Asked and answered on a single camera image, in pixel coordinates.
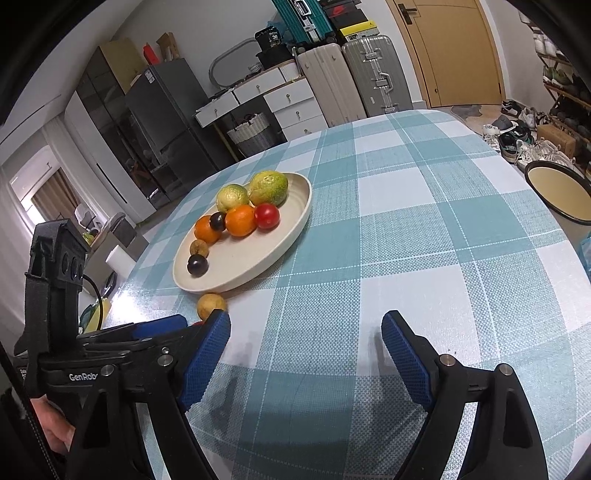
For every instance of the white cabinet dark glass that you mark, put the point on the white cabinet dark glass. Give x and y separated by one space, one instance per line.
106 147

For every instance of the cream round plate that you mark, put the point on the cream round plate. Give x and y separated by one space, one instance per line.
258 258

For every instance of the yellow and black box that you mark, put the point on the yellow and black box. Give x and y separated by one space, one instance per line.
358 31

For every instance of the brown woven box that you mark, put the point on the brown woven box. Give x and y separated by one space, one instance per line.
556 139

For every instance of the large orange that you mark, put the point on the large orange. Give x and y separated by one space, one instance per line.
240 220

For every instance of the teal checked tablecloth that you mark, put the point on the teal checked tablecloth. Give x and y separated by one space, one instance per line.
369 230

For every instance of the grey wicker basket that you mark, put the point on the grey wicker basket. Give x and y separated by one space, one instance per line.
251 136

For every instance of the row of shoes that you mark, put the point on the row of shoes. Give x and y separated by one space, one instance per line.
558 76

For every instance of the yellow-green lemon right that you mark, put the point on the yellow-green lemon right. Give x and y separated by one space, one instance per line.
268 188

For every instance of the wooden door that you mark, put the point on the wooden door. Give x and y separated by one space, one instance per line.
448 50

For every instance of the oval white framed mirror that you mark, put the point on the oval white framed mirror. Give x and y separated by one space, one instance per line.
226 62

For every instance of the silver suitcase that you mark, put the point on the silver suitcase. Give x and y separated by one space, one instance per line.
378 76

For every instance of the beige suitcase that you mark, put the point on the beige suitcase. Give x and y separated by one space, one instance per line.
330 85

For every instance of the white drawer cabinet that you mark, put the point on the white drawer cabinet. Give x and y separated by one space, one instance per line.
291 104

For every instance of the cream round stool black rim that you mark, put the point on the cream round stool black rim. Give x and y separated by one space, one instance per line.
558 191

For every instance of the grey refrigerator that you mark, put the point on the grey refrigerator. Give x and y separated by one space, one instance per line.
171 134

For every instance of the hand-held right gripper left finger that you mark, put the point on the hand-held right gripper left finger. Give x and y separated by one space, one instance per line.
207 360

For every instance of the person's left hand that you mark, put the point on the person's left hand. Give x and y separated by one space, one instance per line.
53 424

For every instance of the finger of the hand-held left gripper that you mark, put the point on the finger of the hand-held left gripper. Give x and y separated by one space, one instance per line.
134 353
157 325

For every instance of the dark purple plum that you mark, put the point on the dark purple plum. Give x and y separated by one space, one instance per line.
218 221
197 265

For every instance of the brown curtain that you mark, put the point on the brown curtain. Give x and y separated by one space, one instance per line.
55 198

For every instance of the grey door mat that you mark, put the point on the grey door mat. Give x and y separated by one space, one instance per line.
466 110

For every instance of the teal hard case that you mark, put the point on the teal hard case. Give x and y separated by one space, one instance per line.
300 18

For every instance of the white paper roll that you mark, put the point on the white paper roll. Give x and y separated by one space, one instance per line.
121 261

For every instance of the gold metal shoe rack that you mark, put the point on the gold metal shoe rack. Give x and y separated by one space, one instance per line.
561 94

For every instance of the brown longan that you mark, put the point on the brown longan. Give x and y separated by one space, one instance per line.
210 304
199 248

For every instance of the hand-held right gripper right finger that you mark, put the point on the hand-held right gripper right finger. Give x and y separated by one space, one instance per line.
406 360

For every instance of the pile of sneakers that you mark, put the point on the pile of sneakers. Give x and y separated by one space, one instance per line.
517 134

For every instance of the small orange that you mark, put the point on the small orange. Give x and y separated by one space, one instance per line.
204 230

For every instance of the cardboard box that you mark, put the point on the cardboard box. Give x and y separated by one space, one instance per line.
122 62

